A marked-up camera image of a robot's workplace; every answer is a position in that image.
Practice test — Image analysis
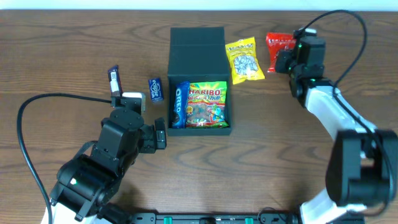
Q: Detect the blue Eclipse mints tin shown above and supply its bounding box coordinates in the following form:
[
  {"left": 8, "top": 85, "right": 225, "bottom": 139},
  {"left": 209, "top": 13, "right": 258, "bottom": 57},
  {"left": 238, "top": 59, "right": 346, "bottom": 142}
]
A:
[{"left": 148, "top": 78, "right": 164, "bottom": 102}]

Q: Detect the red Hacks candy bag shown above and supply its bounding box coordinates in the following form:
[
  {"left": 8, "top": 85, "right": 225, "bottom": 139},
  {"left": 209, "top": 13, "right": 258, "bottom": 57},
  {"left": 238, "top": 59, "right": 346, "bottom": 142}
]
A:
[{"left": 266, "top": 32, "right": 296, "bottom": 72}]

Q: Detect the blue Oreo cookie pack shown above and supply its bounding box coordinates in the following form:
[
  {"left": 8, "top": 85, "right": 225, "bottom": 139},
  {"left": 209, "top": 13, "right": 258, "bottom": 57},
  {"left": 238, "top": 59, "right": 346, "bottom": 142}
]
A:
[{"left": 172, "top": 81, "right": 190, "bottom": 129}]

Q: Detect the green Haribo worms bag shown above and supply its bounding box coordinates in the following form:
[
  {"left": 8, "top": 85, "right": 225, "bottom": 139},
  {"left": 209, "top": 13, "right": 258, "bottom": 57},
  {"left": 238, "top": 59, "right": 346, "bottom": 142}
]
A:
[{"left": 185, "top": 82, "right": 228, "bottom": 128}]

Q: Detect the yellow Hacks candy bag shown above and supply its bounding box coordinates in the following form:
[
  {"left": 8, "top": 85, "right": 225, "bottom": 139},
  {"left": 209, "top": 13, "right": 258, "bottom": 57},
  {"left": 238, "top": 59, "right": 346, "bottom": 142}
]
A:
[{"left": 225, "top": 37, "right": 265, "bottom": 85}]

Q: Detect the dark green box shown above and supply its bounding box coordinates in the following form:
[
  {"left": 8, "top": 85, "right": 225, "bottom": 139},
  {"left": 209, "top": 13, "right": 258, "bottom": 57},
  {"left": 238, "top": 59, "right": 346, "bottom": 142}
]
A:
[{"left": 167, "top": 27, "right": 233, "bottom": 136}]

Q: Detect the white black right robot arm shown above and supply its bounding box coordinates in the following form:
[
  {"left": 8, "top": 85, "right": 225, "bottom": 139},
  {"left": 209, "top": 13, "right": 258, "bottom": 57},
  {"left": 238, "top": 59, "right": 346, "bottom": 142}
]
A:
[{"left": 275, "top": 33, "right": 397, "bottom": 223}]

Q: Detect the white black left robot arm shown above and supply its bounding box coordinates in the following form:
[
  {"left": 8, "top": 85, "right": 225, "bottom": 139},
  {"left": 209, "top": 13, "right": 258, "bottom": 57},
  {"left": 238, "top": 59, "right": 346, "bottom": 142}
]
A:
[{"left": 42, "top": 93, "right": 167, "bottom": 223}]

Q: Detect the dark blue wafer bar wrapper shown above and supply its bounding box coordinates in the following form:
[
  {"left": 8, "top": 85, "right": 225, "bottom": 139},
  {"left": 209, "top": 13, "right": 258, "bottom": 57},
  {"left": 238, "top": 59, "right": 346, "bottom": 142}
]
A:
[{"left": 108, "top": 65, "right": 123, "bottom": 97}]

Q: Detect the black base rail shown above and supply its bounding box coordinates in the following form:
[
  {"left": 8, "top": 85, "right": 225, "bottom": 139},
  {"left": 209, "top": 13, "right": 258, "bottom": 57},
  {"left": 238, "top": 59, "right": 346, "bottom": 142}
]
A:
[{"left": 127, "top": 207, "right": 302, "bottom": 224}]

